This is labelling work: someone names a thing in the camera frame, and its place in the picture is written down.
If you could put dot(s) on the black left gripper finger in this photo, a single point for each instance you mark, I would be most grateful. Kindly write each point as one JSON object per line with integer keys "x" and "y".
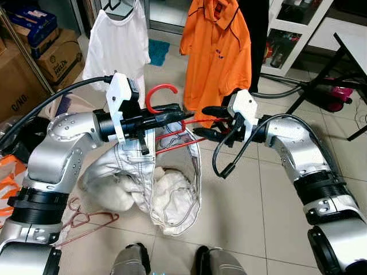
{"x": 169, "y": 109}
{"x": 172, "y": 119}

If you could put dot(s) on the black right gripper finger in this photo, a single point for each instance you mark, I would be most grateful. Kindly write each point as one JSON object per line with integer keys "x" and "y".
{"x": 218, "y": 112}
{"x": 212, "y": 134}

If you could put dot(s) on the red clothes hanger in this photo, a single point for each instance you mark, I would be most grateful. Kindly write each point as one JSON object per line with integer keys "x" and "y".
{"x": 150, "y": 93}

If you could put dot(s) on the white jeans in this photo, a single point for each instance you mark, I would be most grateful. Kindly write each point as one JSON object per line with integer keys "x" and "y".
{"x": 172, "y": 200}

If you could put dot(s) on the orange polo shirt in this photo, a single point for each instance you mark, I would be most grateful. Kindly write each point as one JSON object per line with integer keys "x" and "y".
{"x": 215, "y": 57}

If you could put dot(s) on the teal floor mat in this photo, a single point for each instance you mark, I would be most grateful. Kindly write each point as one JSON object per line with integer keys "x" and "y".
{"x": 159, "y": 51}

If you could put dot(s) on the white T-shirt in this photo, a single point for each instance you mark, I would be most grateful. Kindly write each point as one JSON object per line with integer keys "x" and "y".
{"x": 114, "y": 46}

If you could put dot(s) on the black shirt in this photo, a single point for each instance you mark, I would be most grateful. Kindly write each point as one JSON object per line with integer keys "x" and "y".
{"x": 255, "y": 28}

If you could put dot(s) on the small printed cardboard box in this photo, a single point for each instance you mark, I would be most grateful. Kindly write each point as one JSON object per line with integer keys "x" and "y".
{"x": 57, "y": 57}

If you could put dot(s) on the pink and black vacuum cleaner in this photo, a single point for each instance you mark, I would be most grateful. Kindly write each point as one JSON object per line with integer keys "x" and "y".
{"x": 338, "y": 94}

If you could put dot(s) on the white table with black legs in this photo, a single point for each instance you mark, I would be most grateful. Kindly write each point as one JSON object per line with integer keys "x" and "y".
{"x": 358, "y": 51}

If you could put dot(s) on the white glass-door cabinet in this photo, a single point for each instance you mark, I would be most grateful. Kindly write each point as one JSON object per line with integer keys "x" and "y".
{"x": 298, "y": 17}

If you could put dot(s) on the cardboard box with black print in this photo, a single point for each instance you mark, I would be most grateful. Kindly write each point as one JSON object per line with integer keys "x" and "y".
{"x": 17, "y": 86}

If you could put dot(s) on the grey robot right leg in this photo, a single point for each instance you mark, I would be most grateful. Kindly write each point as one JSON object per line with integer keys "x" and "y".
{"x": 221, "y": 262}

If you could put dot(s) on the blue printed box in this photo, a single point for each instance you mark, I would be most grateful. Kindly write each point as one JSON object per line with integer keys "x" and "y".
{"x": 34, "y": 26}

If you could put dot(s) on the orange and white bag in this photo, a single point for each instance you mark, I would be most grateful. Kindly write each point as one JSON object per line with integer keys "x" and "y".
{"x": 8, "y": 183}

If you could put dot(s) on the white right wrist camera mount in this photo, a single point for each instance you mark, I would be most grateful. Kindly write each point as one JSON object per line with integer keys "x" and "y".
{"x": 243, "y": 106}

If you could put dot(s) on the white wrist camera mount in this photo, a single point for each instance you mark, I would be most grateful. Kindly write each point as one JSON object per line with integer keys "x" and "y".
{"x": 120, "y": 91}
{"x": 243, "y": 106}

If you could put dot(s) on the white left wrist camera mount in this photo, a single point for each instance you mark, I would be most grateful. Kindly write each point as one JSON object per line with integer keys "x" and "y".
{"x": 120, "y": 91}

